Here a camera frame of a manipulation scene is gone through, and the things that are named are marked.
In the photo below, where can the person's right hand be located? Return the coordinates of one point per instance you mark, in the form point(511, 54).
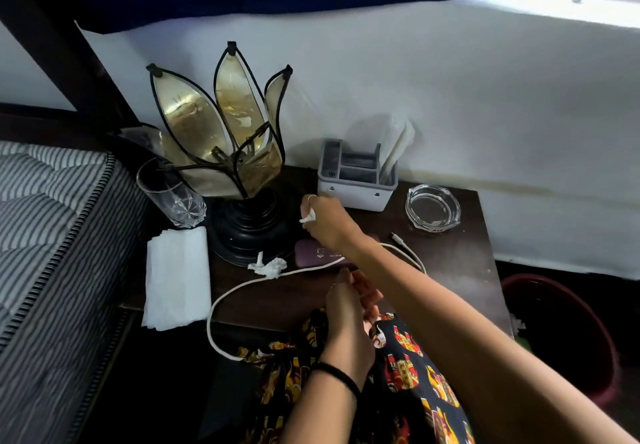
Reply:
point(332, 223)

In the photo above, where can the person's left hand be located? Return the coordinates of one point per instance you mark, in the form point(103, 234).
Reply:
point(347, 323)

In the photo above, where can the person's right fingers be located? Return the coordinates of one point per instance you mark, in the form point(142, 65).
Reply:
point(309, 204)

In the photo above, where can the person's left fingers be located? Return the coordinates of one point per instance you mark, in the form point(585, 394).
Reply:
point(367, 301)

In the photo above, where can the small white tissue scrap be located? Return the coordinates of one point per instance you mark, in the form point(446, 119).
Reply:
point(309, 217)

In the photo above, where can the person's right forearm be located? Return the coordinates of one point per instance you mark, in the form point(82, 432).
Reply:
point(450, 328)

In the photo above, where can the person's left forearm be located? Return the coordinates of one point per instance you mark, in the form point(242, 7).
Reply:
point(325, 408)

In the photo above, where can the white grey desk organizer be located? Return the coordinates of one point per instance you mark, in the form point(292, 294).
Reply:
point(350, 197)

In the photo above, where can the purple pouch case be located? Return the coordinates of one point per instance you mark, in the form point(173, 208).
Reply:
point(310, 254)

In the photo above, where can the crumpled white tissue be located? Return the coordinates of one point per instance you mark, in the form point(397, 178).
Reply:
point(270, 267)

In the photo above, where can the black wrist band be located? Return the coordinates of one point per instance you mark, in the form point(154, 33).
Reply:
point(335, 371)

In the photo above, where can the black patterned garment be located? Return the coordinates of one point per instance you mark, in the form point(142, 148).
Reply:
point(406, 374)

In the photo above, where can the dark wooden bedside table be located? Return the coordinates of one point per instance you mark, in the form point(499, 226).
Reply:
point(452, 268)

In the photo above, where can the white tissue sheet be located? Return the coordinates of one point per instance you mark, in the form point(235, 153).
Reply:
point(398, 142)

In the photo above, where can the clear glass ashtray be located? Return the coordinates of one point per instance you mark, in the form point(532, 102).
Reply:
point(433, 208)

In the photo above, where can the clear drinking glass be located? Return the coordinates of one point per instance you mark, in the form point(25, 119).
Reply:
point(175, 201)

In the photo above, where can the gold petal lamp black base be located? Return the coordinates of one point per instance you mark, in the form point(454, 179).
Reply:
point(192, 118)

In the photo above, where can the folded white paper napkin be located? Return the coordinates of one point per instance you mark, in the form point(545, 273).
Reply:
point(177, 278)

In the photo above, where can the red waste bin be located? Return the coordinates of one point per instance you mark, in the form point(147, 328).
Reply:
point(607, 353)

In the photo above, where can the grey striped mattress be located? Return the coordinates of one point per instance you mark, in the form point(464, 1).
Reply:
point(50, 258)

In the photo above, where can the dark bed frame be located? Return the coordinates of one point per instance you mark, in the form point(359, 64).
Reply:
point(60, 48)

